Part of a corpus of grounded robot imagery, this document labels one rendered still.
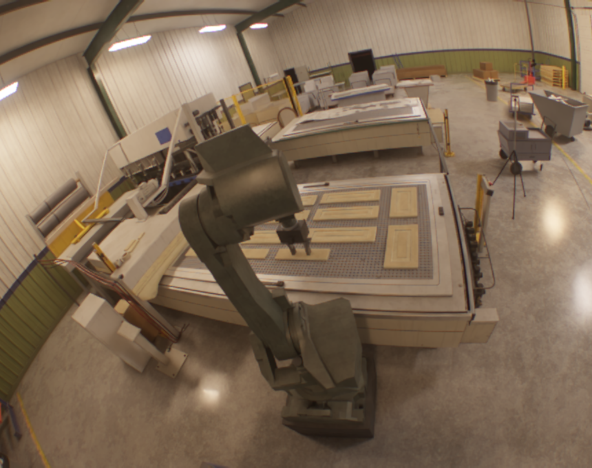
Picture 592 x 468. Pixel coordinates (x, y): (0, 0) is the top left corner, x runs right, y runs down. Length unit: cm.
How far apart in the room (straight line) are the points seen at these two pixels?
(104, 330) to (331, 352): 271
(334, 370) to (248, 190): 99
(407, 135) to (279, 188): 477
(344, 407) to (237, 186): 142
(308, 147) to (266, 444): 529
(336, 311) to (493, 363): 170
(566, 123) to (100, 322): 891
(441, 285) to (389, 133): 397
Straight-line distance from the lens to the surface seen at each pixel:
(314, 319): 152
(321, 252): 229
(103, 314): 343
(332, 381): 144
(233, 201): 85
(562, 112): 724
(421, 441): 241
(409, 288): 192
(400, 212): 255
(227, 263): 113
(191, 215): 102
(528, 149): 522
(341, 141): 564
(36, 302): 720
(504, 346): 280
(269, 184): 82
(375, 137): 550
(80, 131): 778
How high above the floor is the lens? 238
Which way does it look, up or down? 35 degrees down
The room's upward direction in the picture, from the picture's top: 22 degrees counter-clockwise
